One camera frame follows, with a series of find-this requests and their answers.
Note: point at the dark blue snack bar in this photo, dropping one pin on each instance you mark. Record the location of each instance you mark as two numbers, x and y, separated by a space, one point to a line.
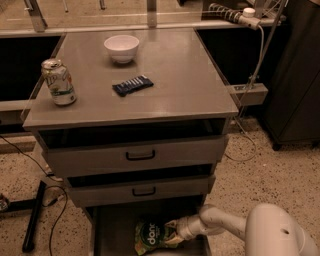
132 85

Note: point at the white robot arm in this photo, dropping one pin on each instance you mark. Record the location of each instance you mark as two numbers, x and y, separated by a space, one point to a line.
268 230

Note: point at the top grey drawer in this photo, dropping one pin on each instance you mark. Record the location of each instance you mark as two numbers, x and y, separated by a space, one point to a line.
122 148

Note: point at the black floor stand bar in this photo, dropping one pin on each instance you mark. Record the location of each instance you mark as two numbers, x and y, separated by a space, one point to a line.
34 205

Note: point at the white power strip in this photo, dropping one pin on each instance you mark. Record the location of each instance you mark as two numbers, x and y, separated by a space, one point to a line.
246 17

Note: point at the grey metal rail shelf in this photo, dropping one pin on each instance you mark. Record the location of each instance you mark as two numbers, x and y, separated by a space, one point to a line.
43 17

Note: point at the green white soda can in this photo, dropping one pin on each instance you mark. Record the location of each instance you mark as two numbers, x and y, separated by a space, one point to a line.
59 82

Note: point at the green rice chip bag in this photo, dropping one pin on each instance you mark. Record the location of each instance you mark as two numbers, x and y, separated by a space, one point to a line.
151 235

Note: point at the bottom open grey drawer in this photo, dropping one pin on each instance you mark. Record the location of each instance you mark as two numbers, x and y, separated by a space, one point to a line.
114 226

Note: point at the grey metal bracket block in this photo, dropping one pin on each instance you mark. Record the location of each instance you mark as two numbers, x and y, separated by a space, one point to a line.
248 96

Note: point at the middle grey drawer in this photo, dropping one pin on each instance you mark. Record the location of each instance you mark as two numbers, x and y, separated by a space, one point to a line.
144 185

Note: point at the grey drawer cabinet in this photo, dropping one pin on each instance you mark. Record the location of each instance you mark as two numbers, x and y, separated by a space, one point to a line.
186 86

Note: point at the white ceramic bowl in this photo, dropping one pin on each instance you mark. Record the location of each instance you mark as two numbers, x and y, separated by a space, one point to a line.
122 48

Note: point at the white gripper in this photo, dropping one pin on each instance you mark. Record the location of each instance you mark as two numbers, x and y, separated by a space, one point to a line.
187 227

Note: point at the dark grey side cabinet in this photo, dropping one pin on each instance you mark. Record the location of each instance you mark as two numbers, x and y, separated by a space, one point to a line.
291 112

